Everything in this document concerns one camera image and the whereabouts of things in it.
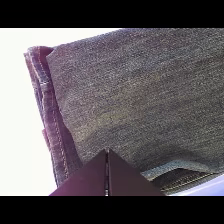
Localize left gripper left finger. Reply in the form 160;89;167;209
49;148;108;197

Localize blue jeans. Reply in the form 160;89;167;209
23;28;224;196

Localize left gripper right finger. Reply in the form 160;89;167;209
106;148;166;197

